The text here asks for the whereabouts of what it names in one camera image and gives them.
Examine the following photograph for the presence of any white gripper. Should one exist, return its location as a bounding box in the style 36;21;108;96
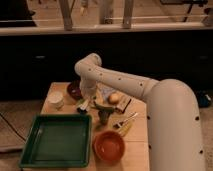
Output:
77;79;97;113

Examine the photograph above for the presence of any white handled brush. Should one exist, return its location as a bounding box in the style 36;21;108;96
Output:
113;112;138;129

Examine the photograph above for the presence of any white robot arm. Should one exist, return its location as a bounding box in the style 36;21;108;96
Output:
74;53;206;171

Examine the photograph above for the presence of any white plastic cup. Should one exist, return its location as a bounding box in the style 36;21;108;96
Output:
47;91;64;109

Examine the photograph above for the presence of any dark maroon bowl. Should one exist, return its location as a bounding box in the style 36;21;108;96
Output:
67;80;82;100

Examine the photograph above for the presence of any light blue cloth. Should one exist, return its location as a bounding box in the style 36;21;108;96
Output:
99;86;116;101

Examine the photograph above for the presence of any brown rectangular box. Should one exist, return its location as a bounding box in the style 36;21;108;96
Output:
116;96;131;113

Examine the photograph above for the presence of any green plastic tray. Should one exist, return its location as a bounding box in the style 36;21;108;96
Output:
19;114;92;168

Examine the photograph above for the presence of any orange bowl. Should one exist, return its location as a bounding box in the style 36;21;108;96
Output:
93;131;125;164

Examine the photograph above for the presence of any dark blue floor device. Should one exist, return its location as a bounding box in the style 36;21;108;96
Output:
197;92;212;108

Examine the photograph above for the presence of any yellow handled utensil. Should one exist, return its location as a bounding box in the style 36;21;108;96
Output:
119;123;132;137

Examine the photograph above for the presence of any black floor cable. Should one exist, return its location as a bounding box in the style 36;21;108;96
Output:
0;112;27;142

